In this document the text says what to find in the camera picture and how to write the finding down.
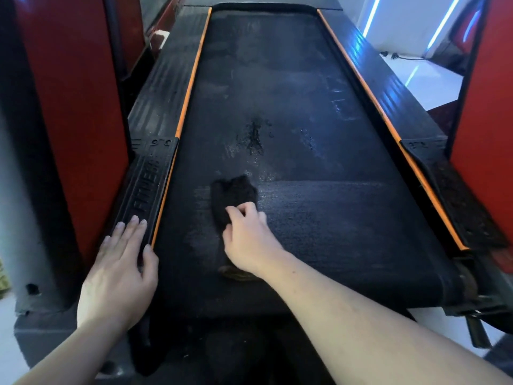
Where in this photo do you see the person's right hand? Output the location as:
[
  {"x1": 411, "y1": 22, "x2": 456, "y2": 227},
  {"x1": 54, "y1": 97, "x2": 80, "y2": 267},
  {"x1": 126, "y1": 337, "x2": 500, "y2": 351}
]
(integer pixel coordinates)
[{"x1": 221, "y1": 201, "x2": 287, "y2": 278}]

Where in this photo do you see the black treadmill belt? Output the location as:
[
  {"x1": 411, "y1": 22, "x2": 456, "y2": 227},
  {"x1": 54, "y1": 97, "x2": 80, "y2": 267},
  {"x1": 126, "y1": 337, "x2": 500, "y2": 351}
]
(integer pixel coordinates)
[{"x1": 150, "y1": 3, "x2": 465, "y2": 317}]

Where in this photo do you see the black orange-edged treadmill side rail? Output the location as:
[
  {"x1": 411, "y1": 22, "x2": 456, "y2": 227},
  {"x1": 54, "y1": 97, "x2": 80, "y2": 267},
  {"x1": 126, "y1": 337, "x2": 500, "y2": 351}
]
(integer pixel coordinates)
[
  {"x1": 112, "y1": 6, "x2": 212, "y2": 257},
  {"x1": 317, "y1": 9, "x2": 510, "y2": 253}
]

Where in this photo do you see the yellowish cloth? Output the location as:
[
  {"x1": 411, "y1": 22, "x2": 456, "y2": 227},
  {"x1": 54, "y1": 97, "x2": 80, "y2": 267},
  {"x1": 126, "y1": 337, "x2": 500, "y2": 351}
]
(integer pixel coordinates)
[{"x1": 0, "y1": 258, "x2": 11, "y2": 299}]

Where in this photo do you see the red treadmill upright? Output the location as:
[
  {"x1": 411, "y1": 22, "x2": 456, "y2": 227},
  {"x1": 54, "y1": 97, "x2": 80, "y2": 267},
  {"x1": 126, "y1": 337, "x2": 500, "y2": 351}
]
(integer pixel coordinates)
[
  {"x1": 0, "y1": 0, "x2": 135, "y2": 315},
  {"x1": 446, "y1": 0, "x2": 513, "y2": 275}
]

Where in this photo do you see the metal treadmill end bracket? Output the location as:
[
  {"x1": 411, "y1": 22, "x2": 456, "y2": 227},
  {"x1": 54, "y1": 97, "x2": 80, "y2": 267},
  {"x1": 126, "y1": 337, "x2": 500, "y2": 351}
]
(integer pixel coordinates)
[{"x1": 441, "y1": 252, "x2": 513, "y2": 351}]

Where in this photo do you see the grey treadmill base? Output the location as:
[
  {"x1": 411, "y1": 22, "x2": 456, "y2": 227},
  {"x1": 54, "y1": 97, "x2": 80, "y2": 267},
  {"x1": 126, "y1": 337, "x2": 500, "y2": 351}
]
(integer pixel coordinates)
[{"x1": 13, "y1": 305, "x2": 137, "y2": 375}]

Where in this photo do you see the person's left forearm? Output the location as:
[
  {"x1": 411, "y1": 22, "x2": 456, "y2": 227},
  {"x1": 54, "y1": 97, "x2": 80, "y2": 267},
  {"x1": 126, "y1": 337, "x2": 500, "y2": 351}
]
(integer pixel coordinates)
[{"x1": 14, "y1": 318, "x2": 133, "y2": 385}]

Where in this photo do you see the person's left hand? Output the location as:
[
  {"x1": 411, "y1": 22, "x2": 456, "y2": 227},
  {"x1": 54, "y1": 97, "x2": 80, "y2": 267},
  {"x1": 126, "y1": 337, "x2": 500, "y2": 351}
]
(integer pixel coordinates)
[{"x1": 77, "y1": 215, "x2": 159, "y2": 330}]

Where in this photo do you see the dark cleaning cloth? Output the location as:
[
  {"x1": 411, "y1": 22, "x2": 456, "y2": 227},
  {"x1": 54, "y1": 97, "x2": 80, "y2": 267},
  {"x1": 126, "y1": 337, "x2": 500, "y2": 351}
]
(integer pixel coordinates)
[{"x1": 210, "y1": 175, "x2": 262, "y2": 282}]

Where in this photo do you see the person's right forearm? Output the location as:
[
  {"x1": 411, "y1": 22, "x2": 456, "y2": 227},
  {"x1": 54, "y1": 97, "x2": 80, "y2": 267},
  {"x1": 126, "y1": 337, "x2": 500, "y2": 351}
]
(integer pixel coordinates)
[{"x1": 256, "y1": 250, "x2": 513, "y2": 385}]

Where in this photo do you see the red black exercise machine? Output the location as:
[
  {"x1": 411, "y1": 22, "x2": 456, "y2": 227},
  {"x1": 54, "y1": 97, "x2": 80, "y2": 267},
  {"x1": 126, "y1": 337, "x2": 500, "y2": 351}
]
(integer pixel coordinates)
[{"x1": 102, "y1": 0, "x2": 187, "y2": 82}]

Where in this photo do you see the black cable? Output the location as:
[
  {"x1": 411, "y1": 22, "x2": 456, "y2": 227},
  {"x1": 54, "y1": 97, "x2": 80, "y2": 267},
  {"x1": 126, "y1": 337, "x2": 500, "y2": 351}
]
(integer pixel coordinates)
[{"x1": 379, "y1": 51, "x2": 426, "y2": 61}]

